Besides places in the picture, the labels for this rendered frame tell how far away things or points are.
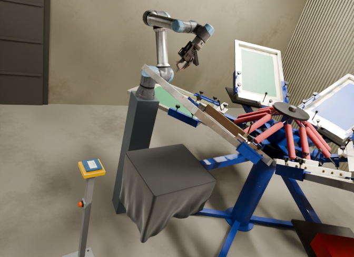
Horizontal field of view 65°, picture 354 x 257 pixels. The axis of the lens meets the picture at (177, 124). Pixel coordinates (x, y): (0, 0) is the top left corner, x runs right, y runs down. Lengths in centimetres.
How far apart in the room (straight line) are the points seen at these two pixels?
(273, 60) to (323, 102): 77
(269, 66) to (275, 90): 34
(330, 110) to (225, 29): 237
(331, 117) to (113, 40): 295
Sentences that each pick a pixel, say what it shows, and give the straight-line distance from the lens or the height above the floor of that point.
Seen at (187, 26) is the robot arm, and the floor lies 181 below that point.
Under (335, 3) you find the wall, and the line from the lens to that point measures 555.
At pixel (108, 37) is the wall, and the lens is 424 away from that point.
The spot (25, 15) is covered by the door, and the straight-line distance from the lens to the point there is 404.
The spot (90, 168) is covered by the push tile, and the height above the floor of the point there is 97.
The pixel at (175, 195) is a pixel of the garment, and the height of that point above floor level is 92.
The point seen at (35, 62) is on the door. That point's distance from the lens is 420.
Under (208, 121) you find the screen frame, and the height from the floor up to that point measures 148.
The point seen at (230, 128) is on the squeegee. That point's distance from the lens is 191.
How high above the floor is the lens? 209
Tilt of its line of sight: 28 degrees down
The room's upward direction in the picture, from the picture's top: 15 degrees clockwise
